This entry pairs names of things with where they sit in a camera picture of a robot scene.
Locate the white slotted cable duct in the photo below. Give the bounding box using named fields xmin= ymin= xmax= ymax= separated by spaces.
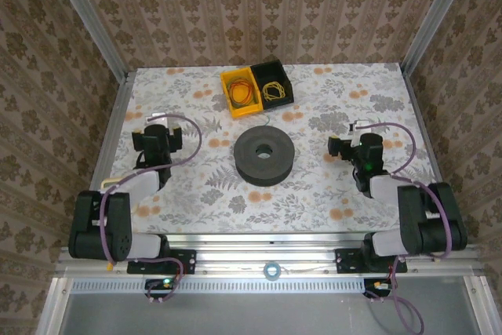
xmin=70 ymin=278 xmax=393 ymax=293

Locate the floral tablecloth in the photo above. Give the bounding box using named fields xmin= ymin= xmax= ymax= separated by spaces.
xmin=109 ymin=63 xmax=436 ymax=234

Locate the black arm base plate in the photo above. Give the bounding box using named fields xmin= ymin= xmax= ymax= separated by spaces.
xmin=127 ymin=248 xmax=197 ymax=275
xmin=335 ymin=248 xmax=408 ymax=275

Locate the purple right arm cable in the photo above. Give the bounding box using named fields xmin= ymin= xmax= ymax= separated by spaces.
xmin=362 ymin=122 xmax=457 ymax=260

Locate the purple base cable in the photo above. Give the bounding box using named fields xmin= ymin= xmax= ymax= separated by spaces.
xmin=367 ymin=255 xmax=427 ymax=334
xmin=135 ymin=257 xmax=185 ymax=305

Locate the yellow storage bin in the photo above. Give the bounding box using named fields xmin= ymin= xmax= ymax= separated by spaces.
xmin=219 ymin=67 xmax=264 ymax=119

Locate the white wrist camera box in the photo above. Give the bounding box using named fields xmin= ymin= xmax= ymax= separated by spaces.
xmin=348 ymin=118 xmax=369 ymax=144
xmin=145 ymin=114 xmax=177 ymax=129

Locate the coiled yellow cable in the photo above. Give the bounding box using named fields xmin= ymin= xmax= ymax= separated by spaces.
xmin=262 ymin=82 xmax=286 ymax=101

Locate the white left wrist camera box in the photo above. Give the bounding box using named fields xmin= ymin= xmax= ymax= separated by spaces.
xmin=145 ymin=114 xmax=177 ymax=129

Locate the grey perforated cable spool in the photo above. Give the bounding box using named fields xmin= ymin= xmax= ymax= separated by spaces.
xmin=234 ymin=125 xmax=296 ymax=187

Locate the aluminium frame post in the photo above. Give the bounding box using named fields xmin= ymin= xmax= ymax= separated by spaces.
xmin=402 ymin=0 xmax=471 ymax=77
xmin=45 ymin=0 xmax=129 ymax=79

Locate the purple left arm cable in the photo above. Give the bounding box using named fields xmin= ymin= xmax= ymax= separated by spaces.
xmin=100 ymin=113 xmax=203 ymax=266

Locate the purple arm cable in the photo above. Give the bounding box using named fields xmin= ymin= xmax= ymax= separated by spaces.
xmin=362 ymin=122 xmax=457 ymax=260
xmin=100 ymin=113 xmax=203 ymax=266

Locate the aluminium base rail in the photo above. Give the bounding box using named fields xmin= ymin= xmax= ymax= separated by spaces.
xmin=54 ymin=232 xmax=483 ymax=278

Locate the black storage bin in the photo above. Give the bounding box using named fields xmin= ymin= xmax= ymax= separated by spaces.
xmin=249 ymin=59 xmax=295 ymax=111

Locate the aluminium table side rail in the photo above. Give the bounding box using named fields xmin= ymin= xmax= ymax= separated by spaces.
xmin=89 ymin=71 xmax=137 ymax=195

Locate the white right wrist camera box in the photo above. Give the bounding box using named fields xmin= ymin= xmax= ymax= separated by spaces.
xmin=348 ymin=118 xmax=369 ymax=144

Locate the black controller box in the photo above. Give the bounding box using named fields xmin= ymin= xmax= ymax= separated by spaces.
xmin=144 ymin=278 xmax=176 ymax=299
xmin=362 ymin=278 xmax=394 ymax=299

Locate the red cable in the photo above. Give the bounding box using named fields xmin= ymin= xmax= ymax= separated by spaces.
xmin=229 ymin=80 xmax=255 ymax=105

